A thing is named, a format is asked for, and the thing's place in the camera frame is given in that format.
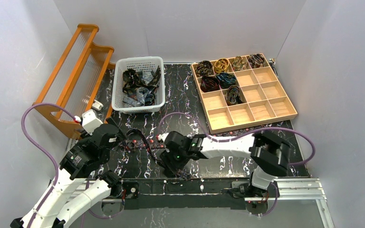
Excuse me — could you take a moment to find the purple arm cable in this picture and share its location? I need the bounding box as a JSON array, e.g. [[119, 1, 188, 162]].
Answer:
[[157, 112, 316, 167], [21, 103, 82, 228]]

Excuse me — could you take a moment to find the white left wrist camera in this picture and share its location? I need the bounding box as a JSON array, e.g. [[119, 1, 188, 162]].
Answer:
[[73, 109, 103, 135]]

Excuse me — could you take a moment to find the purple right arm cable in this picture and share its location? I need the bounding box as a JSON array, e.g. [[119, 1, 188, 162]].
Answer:
[[157, 112, 316, 167]]

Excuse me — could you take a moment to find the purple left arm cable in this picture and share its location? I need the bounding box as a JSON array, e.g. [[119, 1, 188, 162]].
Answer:
[[21, 103, 82, 228]]

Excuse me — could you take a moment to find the rolled blue patterned tie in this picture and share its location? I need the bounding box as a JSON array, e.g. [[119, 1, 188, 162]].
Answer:
[[216, 72, 237, 89]]

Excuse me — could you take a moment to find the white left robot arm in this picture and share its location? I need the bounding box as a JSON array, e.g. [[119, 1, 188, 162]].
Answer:
[[10, 123, 125, 228]]

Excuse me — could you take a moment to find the dark paisley red-dotted tie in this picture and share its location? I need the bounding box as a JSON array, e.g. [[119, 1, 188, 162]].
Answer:
[[121, 127, 265, 181]]

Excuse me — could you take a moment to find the rolled black gold tie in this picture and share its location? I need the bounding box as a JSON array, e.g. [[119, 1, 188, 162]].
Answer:
[[195, 60, 214, 77]]

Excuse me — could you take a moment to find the rolled brown patterned tie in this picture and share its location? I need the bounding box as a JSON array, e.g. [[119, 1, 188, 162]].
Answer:
[[231, 56, 248, 71]]

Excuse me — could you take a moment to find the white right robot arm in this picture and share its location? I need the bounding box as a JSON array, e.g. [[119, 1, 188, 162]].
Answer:
[[157, 131, 292, 198]]

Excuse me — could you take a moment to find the rolled yellow tie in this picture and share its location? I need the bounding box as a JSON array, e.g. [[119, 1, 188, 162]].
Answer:
[[213, 58, 230, 74]]

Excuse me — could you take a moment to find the white plug on table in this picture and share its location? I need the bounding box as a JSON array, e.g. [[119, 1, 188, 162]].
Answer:
[[91, 99, 104, 111]]

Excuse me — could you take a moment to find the rolled dark striped tie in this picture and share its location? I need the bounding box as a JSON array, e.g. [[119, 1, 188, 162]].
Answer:
[[248, 53, 265, 68]]

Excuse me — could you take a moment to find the light wooden compartment tray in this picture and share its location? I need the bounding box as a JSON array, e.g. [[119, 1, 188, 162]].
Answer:
[[191, 54, 298, 133]]

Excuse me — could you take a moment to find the orange wooden rack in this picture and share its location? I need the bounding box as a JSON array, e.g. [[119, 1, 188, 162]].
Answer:
[[35, 24, 115, 139]]

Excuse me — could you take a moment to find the rolled grey striped tie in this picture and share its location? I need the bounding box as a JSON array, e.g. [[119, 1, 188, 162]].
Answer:
[[225, 85, 243, 106]]

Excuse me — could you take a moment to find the pile of ties in basket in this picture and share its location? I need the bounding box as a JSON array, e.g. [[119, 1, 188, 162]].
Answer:
[[122, 66, 161, 108]]

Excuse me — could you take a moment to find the aluminium frame rail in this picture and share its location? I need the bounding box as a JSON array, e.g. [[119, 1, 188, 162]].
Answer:
[[44, 178, 336, 228]]

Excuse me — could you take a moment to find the white plastic basket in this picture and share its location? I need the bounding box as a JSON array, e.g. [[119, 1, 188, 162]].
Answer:
[[111, 56, 165, 114]]

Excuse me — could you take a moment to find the rolled maroon tie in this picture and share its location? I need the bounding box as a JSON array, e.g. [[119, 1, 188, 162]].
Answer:
[[200, 76, 220, 93]]

